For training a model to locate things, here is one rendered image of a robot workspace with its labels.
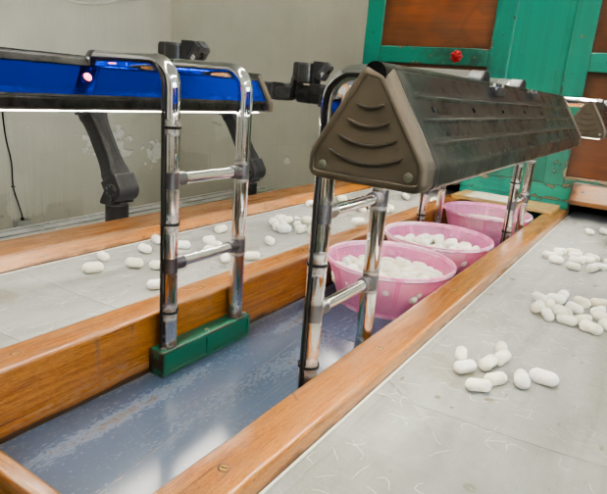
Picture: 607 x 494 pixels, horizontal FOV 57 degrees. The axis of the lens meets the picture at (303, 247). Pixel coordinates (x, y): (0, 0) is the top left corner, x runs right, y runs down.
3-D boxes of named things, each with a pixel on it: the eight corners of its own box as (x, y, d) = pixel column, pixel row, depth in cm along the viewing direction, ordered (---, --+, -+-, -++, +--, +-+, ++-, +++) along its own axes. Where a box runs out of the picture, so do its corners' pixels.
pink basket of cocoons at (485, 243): (375, 279, 130) (379, 240, 128) (383, 250, 155) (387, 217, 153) (493, 296, 125) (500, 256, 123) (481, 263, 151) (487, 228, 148)
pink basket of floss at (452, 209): (460, 250, 161) (466, 219, 159) (427, 226, 187) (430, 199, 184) (544, 253, 166) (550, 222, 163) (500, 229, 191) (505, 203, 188)
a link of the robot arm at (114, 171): (141, 194, 152) (100, 82, 152) (123, 197, 146) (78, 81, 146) (127, 202, 155) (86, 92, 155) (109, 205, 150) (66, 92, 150)
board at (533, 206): (451, 197, 194) (451, 193, 193) (464, 192, 206) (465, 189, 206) (551, 215, 177) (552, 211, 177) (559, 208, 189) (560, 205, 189)
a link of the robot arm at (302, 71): (322, 65, 184) (291, 62, 189) (309, 63, 176) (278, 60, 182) (318, 100, 187) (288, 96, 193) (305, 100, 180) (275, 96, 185)
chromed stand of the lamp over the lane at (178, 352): (79, 339, 90) (69, 47, 77) (171, 305, 106) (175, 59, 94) (162, 378, 80) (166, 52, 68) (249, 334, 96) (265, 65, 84)
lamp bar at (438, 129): (304, 175, 36) (314, 57, 34) (523, 141, 86) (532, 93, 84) (422, 197, 32) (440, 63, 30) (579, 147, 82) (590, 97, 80)
